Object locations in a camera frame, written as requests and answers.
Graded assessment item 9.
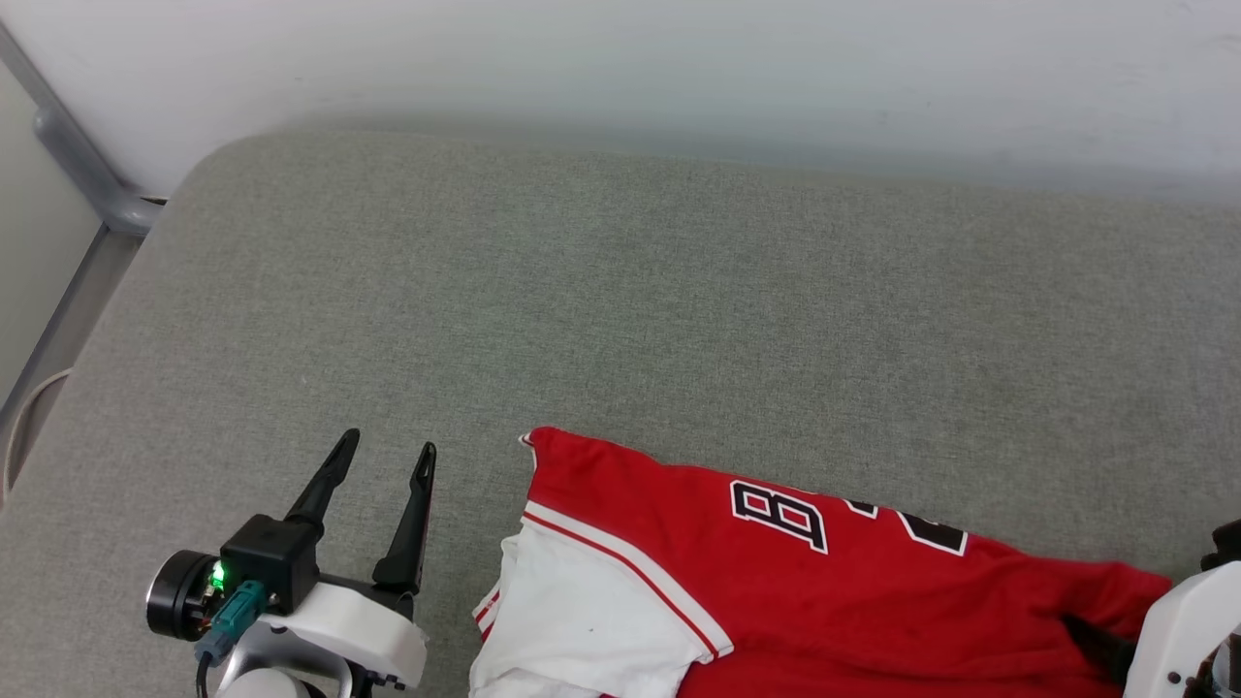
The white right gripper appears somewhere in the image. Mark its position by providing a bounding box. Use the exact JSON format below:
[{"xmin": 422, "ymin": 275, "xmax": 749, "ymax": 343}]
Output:
[{"xmin": 1060, "ymin": 560, "xmax": 1241, "ymax": 698}]

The red white jersey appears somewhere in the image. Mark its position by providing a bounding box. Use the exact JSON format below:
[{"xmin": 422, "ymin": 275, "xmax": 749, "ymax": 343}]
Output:
[{"xmin": 470, "ymin": 427, "xmax": 1176, "ymax": 698}]

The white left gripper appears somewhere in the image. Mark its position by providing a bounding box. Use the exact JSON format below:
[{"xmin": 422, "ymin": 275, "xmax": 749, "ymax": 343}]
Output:
[{"xmin": 254, "ymin": 428, "xmax": 438, "ymax": 691}]

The grey flat metal bar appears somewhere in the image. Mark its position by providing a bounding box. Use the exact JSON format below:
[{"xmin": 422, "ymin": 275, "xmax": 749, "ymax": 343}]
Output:
[{"xmin": 0, "ymin": 225, "xmax": 146, "ymax": 437}]

